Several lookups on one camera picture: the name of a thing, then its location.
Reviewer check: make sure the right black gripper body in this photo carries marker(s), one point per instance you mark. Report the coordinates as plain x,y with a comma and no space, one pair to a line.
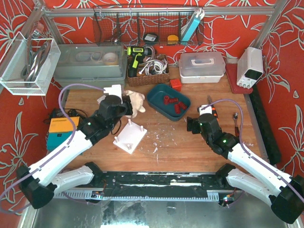
191,124

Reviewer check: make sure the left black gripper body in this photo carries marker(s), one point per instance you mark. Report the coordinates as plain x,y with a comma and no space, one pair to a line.
128,108

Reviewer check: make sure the beige work glove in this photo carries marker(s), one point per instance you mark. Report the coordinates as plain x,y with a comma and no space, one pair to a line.
137,100

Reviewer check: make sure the red spring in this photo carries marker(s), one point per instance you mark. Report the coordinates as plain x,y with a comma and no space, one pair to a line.
182,106
177,109
174,100
166,100

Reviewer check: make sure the white peg base plate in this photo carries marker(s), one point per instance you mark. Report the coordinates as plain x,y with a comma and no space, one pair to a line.
130,137

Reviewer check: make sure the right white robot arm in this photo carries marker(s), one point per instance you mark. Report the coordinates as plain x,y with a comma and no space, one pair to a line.
283,193

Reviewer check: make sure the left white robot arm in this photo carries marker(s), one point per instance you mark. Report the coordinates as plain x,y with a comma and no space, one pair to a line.
44,179

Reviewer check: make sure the teal plastic tray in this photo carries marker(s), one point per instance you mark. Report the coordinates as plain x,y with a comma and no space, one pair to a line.
155,100

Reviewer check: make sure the woven wicker basket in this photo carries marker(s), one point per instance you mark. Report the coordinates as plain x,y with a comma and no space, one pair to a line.
148,80

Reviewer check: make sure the red cube block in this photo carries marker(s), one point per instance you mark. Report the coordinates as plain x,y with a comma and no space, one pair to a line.
176,84

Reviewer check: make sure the grey plastic storage box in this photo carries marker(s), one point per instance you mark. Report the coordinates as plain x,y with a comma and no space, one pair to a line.
90,64

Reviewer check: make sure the black round tape case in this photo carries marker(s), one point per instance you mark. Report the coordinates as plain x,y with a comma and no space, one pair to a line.
150,39

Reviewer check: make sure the red mat under supply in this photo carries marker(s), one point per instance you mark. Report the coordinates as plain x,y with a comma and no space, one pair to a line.
231,72

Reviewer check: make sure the orange electronic box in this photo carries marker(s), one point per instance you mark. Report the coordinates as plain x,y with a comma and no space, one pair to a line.
60,125

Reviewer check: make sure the teal electronic box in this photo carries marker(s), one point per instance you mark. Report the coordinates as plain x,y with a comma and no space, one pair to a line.
55,139

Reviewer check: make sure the white power supply unit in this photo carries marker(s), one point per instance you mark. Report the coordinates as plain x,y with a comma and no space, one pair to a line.
249,67

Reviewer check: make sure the teal white book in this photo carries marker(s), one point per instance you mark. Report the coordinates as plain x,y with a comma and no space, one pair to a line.
190,27

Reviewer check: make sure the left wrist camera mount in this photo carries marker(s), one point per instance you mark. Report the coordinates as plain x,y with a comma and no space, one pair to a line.
116,90

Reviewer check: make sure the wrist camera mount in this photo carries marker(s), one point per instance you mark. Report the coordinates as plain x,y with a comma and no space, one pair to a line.
204,110
116,90

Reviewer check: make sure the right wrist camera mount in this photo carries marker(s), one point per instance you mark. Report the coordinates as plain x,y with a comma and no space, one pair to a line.
204,110

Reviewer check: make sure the orange handled screwdriver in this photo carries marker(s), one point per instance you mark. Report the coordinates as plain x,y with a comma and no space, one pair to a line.
214,111

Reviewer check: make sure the red handled ratchet wrench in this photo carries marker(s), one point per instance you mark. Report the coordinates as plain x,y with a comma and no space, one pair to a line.
235,118

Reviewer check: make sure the green black cordless drill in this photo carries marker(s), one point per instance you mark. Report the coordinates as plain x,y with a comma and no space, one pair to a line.
137,54

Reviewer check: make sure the white plastic handled case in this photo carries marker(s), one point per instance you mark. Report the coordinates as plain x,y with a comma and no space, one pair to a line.
201,67

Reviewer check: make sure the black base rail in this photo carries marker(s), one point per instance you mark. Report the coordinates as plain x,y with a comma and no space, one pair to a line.
157,186

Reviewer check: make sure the clear acrylic wall bin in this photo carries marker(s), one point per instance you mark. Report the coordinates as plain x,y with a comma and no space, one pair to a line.
28,65

